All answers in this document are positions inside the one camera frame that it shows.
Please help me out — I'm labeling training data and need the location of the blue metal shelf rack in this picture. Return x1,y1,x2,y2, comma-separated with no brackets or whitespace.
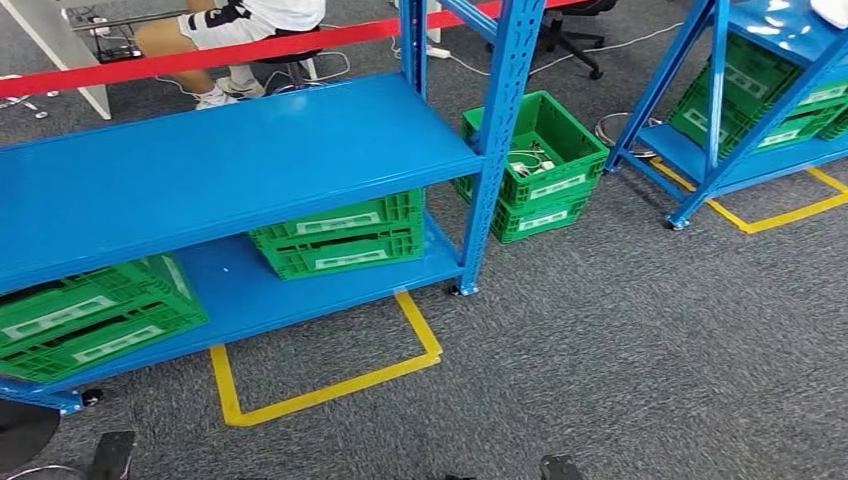
0,0,549,418
603,0,848,232

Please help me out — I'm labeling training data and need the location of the white plastic car part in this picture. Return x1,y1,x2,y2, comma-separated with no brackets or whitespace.
808,0,848,32

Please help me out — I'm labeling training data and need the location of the black round stool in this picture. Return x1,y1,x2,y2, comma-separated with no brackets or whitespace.
254,46,327,95

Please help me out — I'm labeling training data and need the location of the black office chair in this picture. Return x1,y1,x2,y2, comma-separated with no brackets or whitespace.
539,0,621,81

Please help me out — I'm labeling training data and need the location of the black right robot foot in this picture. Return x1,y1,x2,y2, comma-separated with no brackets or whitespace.
539,453,586,480

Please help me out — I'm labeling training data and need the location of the long red barrier belt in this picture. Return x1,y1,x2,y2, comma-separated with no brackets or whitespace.
0,0,586,100

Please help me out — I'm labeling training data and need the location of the person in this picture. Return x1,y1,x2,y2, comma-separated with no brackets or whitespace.
134,0,328,111

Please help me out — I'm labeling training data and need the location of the yellow tape square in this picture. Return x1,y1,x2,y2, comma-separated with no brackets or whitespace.
648,156,848,237

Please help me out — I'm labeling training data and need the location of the chrome stool base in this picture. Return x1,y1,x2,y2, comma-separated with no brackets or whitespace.
0,73,62,121

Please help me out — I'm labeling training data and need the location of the white cable bundle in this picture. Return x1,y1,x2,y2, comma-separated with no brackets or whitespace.
506,148,558,178

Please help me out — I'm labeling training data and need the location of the coiled grey cable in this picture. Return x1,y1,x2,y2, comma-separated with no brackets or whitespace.
593,110,664,160

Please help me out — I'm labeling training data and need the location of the black wire basket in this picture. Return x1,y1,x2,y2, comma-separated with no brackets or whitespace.
91,25,145,66

